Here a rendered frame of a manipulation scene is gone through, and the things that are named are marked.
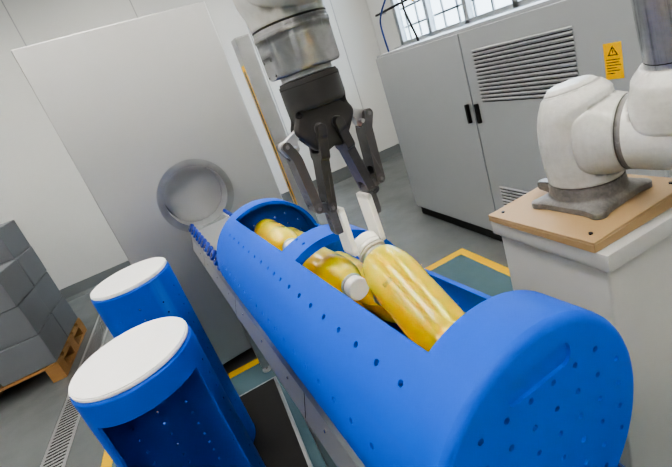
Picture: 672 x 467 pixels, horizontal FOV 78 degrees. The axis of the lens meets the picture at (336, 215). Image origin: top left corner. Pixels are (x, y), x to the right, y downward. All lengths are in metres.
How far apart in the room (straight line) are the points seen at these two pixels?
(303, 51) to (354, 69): 5.51
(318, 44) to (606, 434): 0.52
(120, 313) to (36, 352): 2.35
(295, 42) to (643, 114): 0.66
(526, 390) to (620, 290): 0.63
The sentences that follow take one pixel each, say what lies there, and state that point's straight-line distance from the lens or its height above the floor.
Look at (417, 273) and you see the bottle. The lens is 0.51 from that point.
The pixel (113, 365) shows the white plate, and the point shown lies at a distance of 1.13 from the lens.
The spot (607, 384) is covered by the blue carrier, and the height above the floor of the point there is 1.11.
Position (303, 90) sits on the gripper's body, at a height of 1.48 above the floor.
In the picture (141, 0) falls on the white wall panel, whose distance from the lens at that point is 5.61.
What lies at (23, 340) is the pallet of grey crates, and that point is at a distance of 3.93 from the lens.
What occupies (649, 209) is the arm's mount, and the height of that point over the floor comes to 1.02.
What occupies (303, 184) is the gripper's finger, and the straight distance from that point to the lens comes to 0.50.
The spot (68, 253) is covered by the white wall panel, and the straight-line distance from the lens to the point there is 5.79.
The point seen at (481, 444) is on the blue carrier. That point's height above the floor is 1.17.
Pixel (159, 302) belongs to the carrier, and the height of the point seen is 0.94.
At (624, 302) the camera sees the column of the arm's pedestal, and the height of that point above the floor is 0.86.
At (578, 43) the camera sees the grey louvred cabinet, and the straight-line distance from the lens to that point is 2.18.
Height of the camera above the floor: 1.49
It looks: 19 degrees down
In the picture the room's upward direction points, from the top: 20 degrees counter-clockwise
